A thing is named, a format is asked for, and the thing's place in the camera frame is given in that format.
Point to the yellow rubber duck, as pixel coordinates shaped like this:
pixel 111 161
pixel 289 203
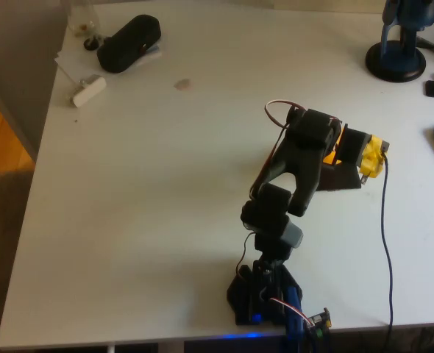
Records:
pixel 330 158

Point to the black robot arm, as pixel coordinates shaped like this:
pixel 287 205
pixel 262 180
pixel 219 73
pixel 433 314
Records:
pixel 298 165

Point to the black square mat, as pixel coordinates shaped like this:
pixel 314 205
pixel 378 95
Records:
pixel 342 180

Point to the blue stand with black base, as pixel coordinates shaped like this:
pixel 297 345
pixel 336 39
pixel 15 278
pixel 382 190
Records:
pixel 395 60

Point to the blue table clamp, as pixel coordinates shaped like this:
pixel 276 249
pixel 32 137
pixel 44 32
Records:
pixel 293 316

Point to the small controller board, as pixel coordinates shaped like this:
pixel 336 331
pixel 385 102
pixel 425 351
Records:
pixel 318 321

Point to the black zipped case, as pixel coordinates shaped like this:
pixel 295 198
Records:
pixel 128 42

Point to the white power adapter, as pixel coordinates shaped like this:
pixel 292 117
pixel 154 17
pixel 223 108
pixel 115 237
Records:
pixel 89 92

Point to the small black round cap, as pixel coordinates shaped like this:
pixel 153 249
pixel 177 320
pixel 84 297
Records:
pixel 91 45

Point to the white paper sheets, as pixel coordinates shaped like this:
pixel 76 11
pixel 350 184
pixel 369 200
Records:
pixel 75 62

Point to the clear glass bottle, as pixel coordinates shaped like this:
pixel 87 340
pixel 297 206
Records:
pixel 86 25

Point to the black camera with yellow tape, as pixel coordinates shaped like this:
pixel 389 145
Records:
pixel 371 162

